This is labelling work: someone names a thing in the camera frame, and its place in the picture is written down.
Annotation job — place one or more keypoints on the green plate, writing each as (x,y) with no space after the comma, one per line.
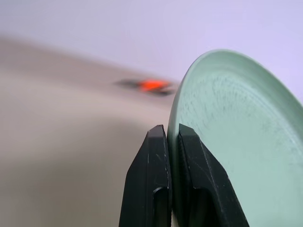
(248,132)

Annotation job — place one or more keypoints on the orange and black object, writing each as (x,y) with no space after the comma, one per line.
(149,85)

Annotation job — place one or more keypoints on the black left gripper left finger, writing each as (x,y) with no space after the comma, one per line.
(146,179)

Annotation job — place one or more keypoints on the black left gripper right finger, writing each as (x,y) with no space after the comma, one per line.
(208,189)

